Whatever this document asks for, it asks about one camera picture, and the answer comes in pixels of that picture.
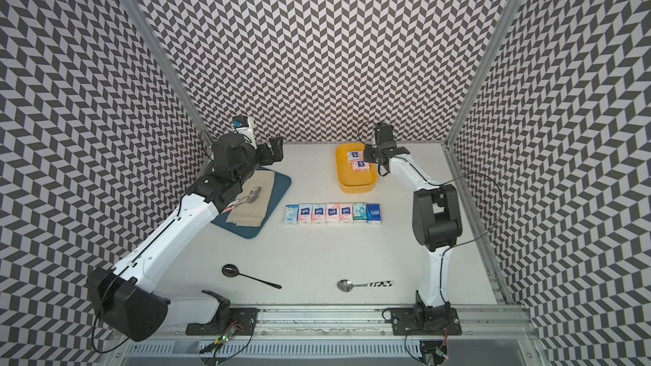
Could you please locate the dark blue Tempo tissue pack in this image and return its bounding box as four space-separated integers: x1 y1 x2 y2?
366 203 382 224

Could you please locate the light blue cartoon tissue pack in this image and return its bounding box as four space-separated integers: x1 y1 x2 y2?
283 204 299 225

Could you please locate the mint green tissue pack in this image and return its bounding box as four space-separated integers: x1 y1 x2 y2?
353 203 368 223

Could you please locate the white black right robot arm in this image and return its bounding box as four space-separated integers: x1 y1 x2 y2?
364 123 463 323

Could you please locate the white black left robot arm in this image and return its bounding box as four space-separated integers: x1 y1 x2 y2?
86 132 284 342

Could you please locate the yellow plastic storage box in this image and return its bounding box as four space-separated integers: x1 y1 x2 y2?
335 142 378 193

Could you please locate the teal plastic tray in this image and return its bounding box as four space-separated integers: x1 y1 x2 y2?
212 171 292 239

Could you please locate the beige linen cloth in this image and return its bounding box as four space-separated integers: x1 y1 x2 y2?
226 170 276 227

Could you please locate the black plastic spoon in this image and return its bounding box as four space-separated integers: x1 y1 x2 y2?
221 264 282 290

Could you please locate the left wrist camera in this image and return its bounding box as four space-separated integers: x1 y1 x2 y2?
232 115 257 148

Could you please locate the metal spoon patterned handle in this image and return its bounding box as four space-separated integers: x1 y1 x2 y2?
337 280 393 292

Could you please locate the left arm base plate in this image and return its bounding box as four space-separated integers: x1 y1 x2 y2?
185 308 259 337

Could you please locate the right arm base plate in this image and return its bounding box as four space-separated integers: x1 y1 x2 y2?
389 306 462 337

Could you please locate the aluminium front rail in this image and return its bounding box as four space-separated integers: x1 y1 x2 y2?
108 304 540 342

